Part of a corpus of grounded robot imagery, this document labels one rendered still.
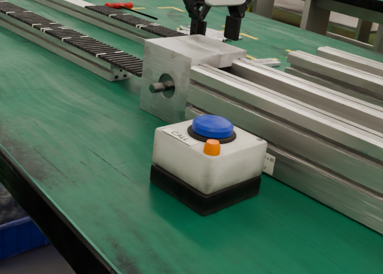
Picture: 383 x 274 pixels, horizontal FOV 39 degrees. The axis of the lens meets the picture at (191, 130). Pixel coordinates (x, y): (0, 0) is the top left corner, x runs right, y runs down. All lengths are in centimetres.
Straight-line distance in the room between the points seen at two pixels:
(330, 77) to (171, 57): 23
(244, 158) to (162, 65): 22
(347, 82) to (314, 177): 22
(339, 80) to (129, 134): 29
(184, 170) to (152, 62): 24
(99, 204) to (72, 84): 34
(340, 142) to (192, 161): 14
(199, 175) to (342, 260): 14
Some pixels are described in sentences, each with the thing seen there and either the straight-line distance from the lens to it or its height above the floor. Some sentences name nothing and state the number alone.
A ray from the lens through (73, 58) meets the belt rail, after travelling 92.
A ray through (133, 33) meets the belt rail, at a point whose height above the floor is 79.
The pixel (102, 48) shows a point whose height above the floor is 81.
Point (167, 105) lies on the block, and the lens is 70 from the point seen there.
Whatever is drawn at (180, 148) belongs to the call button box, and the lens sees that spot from 51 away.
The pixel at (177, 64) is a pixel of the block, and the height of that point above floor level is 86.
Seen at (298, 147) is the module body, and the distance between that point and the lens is 57.
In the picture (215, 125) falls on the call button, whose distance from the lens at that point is 52.
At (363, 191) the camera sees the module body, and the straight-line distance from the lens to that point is 55.
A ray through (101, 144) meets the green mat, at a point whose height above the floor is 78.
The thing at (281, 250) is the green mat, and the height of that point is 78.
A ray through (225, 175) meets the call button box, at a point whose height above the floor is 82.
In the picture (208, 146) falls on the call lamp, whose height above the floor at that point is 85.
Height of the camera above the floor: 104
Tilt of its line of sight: 22 degrees down
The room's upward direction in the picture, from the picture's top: 7 degrees clockwise
